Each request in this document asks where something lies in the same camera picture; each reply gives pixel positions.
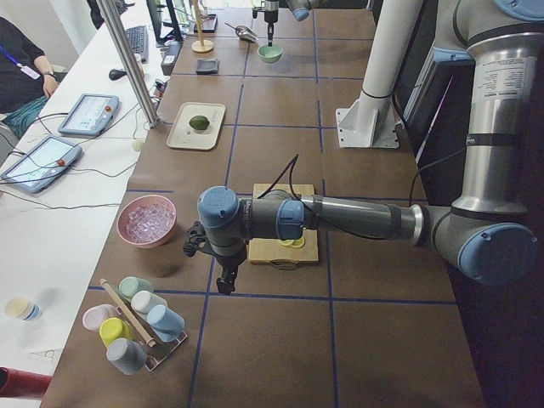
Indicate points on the teach pendant near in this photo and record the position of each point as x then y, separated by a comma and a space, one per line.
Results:
37, 169

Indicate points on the red object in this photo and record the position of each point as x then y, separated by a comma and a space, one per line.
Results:
23, 384

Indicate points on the clear ice cubes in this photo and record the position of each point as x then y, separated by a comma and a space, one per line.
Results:
146, 224

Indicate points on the paper cup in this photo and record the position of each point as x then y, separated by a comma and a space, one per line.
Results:
22, 308

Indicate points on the bamboo cutting board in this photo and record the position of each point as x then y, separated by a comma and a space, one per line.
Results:
270, 251

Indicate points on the teach pendant far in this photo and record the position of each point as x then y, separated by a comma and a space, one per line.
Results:
90, 115

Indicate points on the cup rack with wooden rod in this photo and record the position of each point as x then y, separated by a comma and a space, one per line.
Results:
157, 350

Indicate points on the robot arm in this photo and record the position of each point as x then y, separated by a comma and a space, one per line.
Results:
300, 9
479, 232

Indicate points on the lemon slice lower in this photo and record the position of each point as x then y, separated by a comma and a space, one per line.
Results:
296, 243

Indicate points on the white rabbit tray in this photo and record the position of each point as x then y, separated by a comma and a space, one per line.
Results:
182, 136

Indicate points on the pink bowl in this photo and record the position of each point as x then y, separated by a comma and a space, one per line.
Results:
145, 201

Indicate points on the seated person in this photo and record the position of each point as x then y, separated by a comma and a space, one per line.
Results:
27, 79

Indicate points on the black box with label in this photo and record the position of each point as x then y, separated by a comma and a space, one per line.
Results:
170, 55

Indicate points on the green cup on rack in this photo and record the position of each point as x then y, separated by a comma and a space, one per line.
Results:
131, 285

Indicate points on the white cup on rack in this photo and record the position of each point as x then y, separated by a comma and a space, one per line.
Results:
143, 301

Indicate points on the black keyboard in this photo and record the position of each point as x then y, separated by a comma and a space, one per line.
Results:
137, 38

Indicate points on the wooden mug tree stand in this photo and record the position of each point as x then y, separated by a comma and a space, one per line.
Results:
202, 45

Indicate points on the green lime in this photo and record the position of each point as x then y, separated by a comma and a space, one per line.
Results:
199, 123

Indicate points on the yellow cup on rack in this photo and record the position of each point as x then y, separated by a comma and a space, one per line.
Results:
114, 328

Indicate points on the light green bowl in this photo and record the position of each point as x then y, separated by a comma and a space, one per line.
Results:
270, 54

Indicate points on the metal scoop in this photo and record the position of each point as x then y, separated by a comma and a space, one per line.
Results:
243, 32

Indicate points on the black computer mouse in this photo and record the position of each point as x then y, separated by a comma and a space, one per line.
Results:
116, 74

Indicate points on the blue cup on rack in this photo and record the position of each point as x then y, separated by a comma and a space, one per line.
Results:
166, 323

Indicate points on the teach pendant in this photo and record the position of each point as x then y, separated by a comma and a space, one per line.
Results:
37, 169
90, 115

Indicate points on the grey folded cloth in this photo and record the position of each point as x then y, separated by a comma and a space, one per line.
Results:
207, 66

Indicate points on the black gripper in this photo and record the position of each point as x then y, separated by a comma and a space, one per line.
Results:
229, 258
269, 16

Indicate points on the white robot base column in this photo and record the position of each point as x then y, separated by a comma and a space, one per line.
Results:
369, 122

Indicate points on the aluminium frame post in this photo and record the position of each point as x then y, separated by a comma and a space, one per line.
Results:
137, 79

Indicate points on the grey cup on rack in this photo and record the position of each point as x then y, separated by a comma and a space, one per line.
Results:
126, 355

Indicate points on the pink cup on rack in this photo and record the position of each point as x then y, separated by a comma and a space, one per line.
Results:
93, 318

